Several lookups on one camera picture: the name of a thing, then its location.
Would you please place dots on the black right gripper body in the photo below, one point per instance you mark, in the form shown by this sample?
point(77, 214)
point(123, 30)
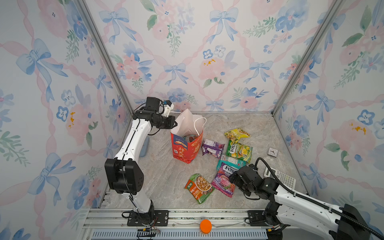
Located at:
point(246, 189)

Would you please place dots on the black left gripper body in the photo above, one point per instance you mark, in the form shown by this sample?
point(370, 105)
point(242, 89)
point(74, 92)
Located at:
point(164, 123)

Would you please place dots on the purple Fox's berries candy bag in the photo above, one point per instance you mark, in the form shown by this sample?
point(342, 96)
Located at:
point(222, 182)

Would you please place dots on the red paper gift bag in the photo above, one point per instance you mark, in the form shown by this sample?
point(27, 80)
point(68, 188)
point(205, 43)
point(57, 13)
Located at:
point(187, 136)

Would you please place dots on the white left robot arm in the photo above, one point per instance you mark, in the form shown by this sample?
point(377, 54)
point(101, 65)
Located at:
point(123, 171)

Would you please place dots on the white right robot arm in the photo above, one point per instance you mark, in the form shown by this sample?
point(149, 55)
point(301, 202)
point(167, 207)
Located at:
point(287, 207)

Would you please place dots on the teal snack bag upper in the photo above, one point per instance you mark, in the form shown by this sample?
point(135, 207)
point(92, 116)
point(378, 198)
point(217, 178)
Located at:
point(232, 162)

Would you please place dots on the green Fox's tea candy bag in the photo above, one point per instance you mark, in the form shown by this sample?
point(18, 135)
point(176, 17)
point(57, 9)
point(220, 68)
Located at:
point(239, 151)

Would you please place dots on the yellow corn snack bag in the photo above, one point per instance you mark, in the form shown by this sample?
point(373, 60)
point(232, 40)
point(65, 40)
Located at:
point(236, 134)

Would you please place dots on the white calculator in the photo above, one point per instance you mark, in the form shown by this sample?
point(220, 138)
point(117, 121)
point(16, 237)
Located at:
point(287, 180)

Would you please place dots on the small white square clock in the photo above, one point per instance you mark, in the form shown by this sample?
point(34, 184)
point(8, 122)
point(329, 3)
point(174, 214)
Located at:
point(273, 152)

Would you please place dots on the orange green noodle packet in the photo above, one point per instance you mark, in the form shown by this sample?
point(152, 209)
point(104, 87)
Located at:
point(199, 187)

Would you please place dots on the purple snack packet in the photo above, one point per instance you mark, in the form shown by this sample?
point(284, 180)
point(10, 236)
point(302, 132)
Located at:
point(213, 148)

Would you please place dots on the orange round button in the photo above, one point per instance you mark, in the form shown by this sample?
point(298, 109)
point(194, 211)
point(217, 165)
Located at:
point(205, 226)

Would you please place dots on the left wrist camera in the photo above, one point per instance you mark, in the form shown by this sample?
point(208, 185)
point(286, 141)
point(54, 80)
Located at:
point(168, 107)

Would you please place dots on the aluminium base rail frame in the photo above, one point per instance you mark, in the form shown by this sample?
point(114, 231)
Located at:
point(183, 224)

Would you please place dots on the aluminium corner post left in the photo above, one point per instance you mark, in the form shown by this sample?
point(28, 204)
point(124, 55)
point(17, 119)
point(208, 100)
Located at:
point(95, 34)

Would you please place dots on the aluminium corner post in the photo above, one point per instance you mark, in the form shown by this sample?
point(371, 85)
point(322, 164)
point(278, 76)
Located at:
point(95, 34)
point(329, 17)

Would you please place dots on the aluminium corner post right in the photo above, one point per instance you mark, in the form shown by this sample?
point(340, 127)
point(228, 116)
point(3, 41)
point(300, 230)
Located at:
point(329, 17)

